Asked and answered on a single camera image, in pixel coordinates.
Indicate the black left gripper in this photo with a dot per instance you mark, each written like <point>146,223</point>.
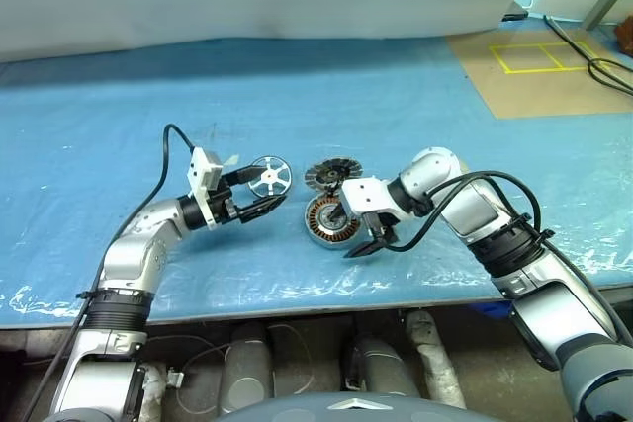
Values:
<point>225,207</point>

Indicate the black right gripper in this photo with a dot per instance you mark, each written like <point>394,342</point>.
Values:
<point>380,229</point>

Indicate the silver spoked rotor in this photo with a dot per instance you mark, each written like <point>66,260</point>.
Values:
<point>271,176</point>

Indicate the motor housing with copper windings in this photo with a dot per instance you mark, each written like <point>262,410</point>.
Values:
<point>321,234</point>

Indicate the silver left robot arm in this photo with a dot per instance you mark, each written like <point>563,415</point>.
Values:
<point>133,254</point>

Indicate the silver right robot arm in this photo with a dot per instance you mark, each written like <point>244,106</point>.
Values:
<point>470,204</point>

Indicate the finned round motor lid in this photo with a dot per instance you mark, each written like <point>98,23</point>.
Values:
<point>329,174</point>

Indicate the blue table cover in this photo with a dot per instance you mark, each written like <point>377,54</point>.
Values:
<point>346,110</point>

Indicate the dark rounded grey shape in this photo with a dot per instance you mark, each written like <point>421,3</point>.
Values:
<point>247,367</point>
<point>383,365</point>

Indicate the white wrapped pipe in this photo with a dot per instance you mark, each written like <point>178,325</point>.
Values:
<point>435,358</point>

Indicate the grey robot torso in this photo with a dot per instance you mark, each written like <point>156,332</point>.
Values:
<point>356,407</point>

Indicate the brown cardboard sheet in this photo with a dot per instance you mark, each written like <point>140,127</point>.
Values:
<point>539,96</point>

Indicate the red-brown block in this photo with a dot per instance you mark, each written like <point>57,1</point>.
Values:
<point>627,35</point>

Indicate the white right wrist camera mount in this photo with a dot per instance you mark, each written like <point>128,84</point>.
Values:
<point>366,194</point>

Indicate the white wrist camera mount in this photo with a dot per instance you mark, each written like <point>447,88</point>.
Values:
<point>366,194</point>
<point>200,172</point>

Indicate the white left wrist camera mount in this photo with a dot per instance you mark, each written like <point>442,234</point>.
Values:
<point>200,172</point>

